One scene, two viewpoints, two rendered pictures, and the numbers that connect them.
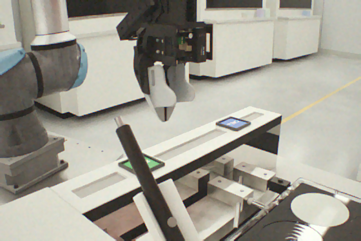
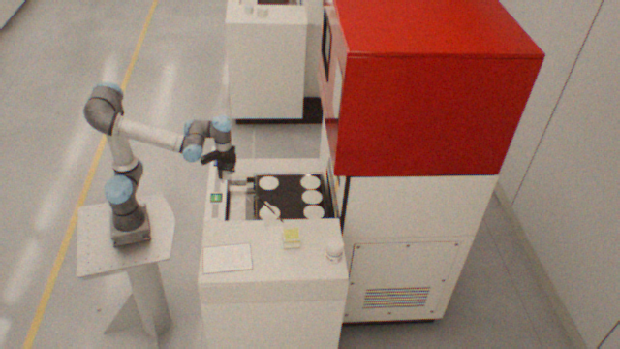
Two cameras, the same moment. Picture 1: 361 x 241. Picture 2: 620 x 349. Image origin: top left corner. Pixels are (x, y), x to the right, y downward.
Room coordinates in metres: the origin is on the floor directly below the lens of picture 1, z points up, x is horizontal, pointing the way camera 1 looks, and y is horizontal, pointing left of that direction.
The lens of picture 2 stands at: (-0.93, 1.10, 2.67)
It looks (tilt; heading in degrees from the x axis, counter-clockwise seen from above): 41 degrees down; 310
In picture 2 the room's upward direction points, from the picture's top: 4 degrees clockwise
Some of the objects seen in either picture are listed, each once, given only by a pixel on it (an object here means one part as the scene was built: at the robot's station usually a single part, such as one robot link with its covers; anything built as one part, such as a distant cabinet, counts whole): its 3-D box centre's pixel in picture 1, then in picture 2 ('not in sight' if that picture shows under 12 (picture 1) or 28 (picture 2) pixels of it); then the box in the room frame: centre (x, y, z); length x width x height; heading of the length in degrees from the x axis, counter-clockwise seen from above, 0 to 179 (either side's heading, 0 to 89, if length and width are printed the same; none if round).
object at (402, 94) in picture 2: not in sight; (409, 69); (0.09, -0.76, 1.52); 0.81 x 0.75 x 0.59; 137
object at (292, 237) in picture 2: not in sight; (291, 238); (0.06, 0.02, 1.00); 0.07 x 0.07 x 0.07; 51
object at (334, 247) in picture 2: not in sight; (334, 250); (-0.12, -0.05, 1.01); 0.07 x 0.07 x 0.10
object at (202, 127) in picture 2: not in sight; (198, 131); (0.56, 0.10, 1.35); 0.11 x 0.11 x 0.08; 43
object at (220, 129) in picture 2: not in sight; (221, 129); (0.50, 0.02, 1.35); 0.09 x 0.08 x 0.11; 43
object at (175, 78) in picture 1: (179, 92); not in sight; (0.51, 0.01, 1.09); 0.06 x 0.03 x 0.09; 43
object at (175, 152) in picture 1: (191, 176); (218, 190); (0.61, -0.02, 0.89); 0.55 x 0.09 x 0.14; 137
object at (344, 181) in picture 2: not in sight; (332, 153); (0.31, -0.53, 1.02); 0.82 x 0.03 x 0.40; 137
